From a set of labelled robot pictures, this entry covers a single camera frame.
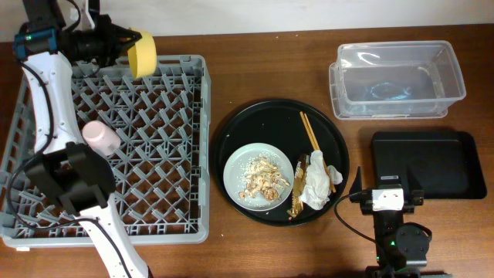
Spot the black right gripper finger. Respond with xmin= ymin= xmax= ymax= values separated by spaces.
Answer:
xmin=406 ymin=167 xmax=424 ymax=195
xmin=349 ymin=167 xmax=362 ymax=196

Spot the white napkin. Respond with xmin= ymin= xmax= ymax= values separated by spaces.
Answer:
xmin=299 ymin=151 xmax=343 ymax=210

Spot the yellow bowl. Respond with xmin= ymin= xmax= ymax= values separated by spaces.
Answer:
xmin=127 ymin=29 xmax=157 ymax=79

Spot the gold foil wrapper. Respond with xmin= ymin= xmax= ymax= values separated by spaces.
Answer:
xmin=287 ymin=154 xmax=310 ymax=220

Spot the food scraps and rice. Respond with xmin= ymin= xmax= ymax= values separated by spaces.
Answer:
xmin=239 ymin=155 xmax=291 ymax=202

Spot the grey plate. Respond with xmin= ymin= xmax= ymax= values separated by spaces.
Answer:
xmin=222 ymin=143 xmax=294 ymax=212

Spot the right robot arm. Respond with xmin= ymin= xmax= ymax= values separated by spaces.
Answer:
xmin=350 ymin=171 xmax=451 ymax=278

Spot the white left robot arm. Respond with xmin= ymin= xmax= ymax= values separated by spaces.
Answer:
xmin=13 ymin=1 xmax=157 ymax=277

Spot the grey dishwasher rack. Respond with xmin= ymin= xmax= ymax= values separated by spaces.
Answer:
xmin=1 ymin=55 xmax=211 ymax=249

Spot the black rectangular tray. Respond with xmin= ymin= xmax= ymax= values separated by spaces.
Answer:
xmin=371 ymin=131 xmax=487 ymax=199

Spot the wooden chopstick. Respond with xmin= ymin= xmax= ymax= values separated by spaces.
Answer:
xmin=299 ymin=111 xmax=336 ymax=193
xmin=303 ymin=112 xmax=337 ymax=193

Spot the round black serving tray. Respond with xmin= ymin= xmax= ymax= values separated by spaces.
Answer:
xmin=211 ymin=99 xmax=350 ymax=226

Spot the pink cup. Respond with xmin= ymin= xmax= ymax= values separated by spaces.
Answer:
xmin=82 ymin=120 xmax=120 ymax=156

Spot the clear plastic bin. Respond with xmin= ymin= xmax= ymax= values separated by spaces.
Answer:
xmin=329 ymin=40 xmax=466 ymax=120

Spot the black cable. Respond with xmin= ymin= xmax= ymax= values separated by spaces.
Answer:
xmin=333 ymin=191 xmax=381 ymax=248

